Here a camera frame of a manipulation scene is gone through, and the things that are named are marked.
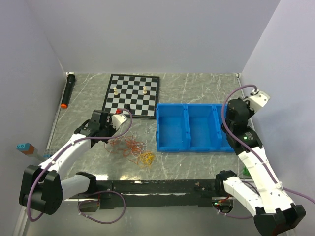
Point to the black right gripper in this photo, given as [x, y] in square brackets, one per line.
[251, 112]

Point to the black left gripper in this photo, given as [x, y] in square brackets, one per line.
[109, 123]

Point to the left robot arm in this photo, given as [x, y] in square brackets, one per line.
[43, 188]

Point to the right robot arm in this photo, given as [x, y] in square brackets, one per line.
[273, 211]

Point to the cream chess pawn left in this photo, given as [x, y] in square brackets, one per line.
[115, 91]

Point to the black white chessboard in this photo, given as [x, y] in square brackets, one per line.
[130, 88]

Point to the black marker orange cap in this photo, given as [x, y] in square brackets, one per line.
[70, 82]

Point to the blue three-compartment bin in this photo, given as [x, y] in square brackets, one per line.
[190, 128]

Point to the green small object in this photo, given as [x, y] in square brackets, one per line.
[246, 172]

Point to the blue brown toy block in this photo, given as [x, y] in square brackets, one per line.
[28, 150]

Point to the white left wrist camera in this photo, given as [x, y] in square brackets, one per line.
[117, 120]

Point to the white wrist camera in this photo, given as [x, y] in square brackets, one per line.
[117, 120]
[256, 100]

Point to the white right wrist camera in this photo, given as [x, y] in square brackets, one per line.
[256, 100]

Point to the aluminium frame rail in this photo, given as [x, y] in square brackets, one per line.
[83, 198]

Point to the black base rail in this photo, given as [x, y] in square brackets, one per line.
[167, 193]

